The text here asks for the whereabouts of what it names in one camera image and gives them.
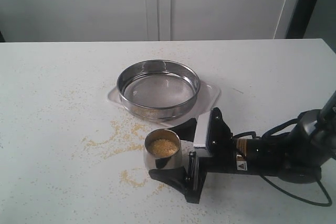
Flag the yellow-brown granules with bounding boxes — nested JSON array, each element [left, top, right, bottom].
[[148, 139, 179, 158]]

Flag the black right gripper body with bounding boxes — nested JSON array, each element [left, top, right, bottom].
[[187, 108, 261, 204]]

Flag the white plastic tray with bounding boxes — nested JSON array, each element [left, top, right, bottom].
[[107, 81, 221, 127]]

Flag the round stainless steel sieve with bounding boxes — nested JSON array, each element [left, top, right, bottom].
[[116, 59, 201, 122]]

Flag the stainless steel cup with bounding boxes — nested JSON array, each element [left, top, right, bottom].
[[143, 129, 182, 170]]

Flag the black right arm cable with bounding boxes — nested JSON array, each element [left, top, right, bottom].
[[233, 119, 333, 207]]

